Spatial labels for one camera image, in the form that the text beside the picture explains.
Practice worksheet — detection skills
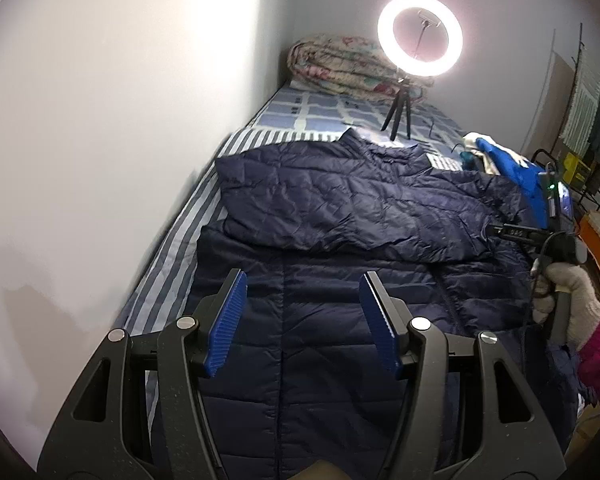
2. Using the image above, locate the striped hanging towel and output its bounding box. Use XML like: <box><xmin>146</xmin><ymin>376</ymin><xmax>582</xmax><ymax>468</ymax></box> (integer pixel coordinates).
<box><xmin>559</xmin><ymin>44</ymin><xmax>600</xmax><ymax>156</ymax></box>

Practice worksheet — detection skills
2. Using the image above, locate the right gloved hand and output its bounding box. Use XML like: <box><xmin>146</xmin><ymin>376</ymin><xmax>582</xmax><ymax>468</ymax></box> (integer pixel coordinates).
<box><xmin>532</xmin><ymin>262</ymin><xmax>600</xmax><ymax>351</ymax></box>

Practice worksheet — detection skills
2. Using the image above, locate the phone on right gripper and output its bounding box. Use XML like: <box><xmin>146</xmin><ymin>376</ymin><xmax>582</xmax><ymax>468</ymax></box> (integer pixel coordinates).
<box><xmin>538</xmin><ymin>171</ymin><xmax>574</xmax><ymax>232</ymax></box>

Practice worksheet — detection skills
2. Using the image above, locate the striped bed mattress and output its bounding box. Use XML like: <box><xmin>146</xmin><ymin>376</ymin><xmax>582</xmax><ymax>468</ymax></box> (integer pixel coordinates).
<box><xmin>117</xmin><ymin>127</ymin><xmax>341</xmax><ymax>336</ymax></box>

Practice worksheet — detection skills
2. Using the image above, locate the blue folded shirt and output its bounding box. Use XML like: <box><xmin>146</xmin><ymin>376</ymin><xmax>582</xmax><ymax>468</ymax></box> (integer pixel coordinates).
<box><xmin>475</xmin><ymin>136</ymin><xmax>547</xmax><ymax>229</ymax></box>

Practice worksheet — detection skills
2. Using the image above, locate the black clothes rack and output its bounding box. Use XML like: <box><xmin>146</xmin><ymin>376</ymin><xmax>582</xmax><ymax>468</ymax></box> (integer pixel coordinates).
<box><xmin>524</xmin><ymin>32</ymin><xmax>600</xmax><ymax>208</ymax></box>

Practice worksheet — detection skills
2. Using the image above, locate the yellow crate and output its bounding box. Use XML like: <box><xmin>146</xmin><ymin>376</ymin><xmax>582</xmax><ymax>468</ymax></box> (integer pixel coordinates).
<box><xmin>562</xmin><ymin>152</ymin><xmax>591</xmax><ymax>188</ymax></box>

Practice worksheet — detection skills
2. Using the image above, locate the blue plaid sheet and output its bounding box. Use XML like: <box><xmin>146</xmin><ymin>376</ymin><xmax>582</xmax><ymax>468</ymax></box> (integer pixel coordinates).
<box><xmin>251</xmin><ymin>86</ymin><xmax>463</xmax><ymax>157</ymax></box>

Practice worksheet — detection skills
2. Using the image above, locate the floral rolled quilt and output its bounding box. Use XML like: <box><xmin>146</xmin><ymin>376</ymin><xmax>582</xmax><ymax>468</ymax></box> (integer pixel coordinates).
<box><xmin>286</xmin><ymin>32</ymin><xmax>437</xmax><ymax>103</ymax></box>

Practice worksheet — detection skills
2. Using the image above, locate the ring light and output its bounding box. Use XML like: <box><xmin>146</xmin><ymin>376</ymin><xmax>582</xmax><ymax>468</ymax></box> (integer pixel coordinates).
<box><xmin>377</xmin><ymin>0</ymin><xmax>464</xmax><ymax>78</ymax></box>

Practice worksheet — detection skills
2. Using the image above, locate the navy puffer jacket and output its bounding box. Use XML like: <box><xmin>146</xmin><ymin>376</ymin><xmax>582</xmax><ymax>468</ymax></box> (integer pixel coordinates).
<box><xmin>149</xmin><ymin>127</ymin><xmax>581</xmax><ymax>470</ymax></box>

